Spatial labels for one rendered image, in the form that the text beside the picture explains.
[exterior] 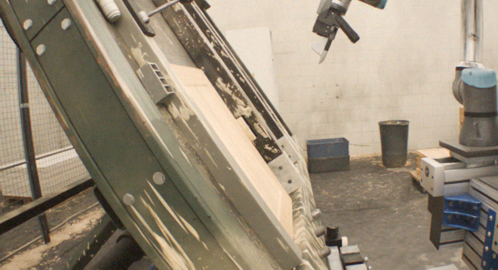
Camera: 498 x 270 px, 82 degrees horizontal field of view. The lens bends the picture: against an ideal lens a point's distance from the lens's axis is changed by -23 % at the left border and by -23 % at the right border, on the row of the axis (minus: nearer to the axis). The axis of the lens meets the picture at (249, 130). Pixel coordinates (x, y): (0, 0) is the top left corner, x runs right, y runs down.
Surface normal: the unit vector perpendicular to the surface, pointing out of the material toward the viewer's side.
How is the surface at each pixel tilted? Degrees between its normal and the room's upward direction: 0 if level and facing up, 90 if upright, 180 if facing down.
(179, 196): 90
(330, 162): 90
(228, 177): 90
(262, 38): 90
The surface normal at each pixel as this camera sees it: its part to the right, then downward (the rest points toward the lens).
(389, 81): -0.14, 0.12
